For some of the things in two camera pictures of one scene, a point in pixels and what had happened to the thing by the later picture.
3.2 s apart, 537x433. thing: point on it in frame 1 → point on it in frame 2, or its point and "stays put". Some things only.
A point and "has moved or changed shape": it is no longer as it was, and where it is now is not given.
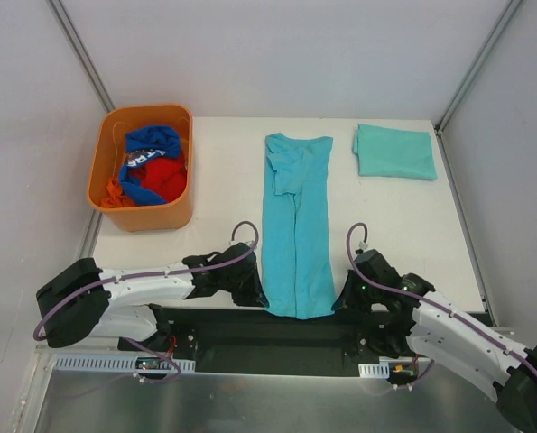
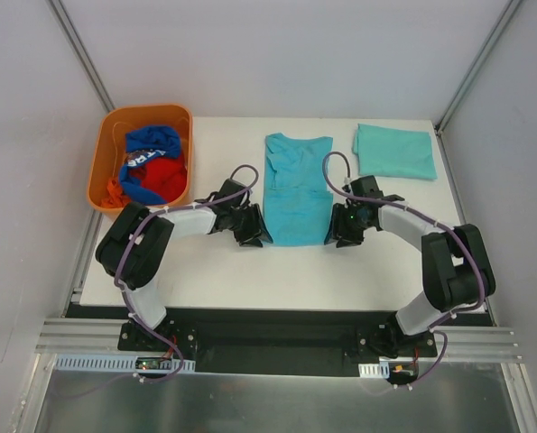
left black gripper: (248, 283) → (249, 223)
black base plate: (249, 342) stays put
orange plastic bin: (108, 158) stays put
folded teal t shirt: (393, 152) stays put
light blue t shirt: (298, 276) has moved or changed shape
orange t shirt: (116, 198) stays put
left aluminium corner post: (75, 44) stays put
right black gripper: (352, 289) → (343, 225)
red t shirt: (165, 178) stays put
